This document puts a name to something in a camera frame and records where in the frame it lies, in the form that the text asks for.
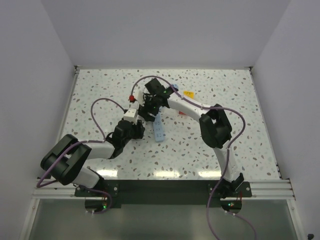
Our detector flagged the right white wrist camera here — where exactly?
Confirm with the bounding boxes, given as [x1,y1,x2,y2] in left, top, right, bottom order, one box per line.
[128,91,145,106]

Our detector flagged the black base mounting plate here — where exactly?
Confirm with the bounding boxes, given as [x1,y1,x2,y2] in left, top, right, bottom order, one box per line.
[74,179,253,212]

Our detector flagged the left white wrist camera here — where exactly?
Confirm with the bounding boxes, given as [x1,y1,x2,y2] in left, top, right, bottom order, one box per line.
[123,108,138,125]

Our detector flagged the yellow cube plug adapter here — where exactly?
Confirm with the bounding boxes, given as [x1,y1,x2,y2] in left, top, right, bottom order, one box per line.
[183,91,195,99]

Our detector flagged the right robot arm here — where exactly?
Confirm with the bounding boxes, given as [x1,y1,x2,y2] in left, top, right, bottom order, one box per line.
[130,77,244,197]

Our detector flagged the blue power strip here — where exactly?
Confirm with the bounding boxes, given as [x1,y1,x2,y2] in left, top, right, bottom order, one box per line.
[153,112,165,143]

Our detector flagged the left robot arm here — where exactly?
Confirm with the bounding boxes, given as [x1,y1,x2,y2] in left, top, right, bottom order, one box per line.
[40,119,145,196]

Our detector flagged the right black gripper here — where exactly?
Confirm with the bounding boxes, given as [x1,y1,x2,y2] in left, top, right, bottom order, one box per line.
[137,93,160,122]

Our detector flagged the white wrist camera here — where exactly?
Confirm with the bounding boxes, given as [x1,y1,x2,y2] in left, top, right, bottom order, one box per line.
[128,91,145,106]
[123,108,138,125]

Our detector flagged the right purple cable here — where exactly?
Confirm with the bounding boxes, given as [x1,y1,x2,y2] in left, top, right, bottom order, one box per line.
[129,75,258,240]

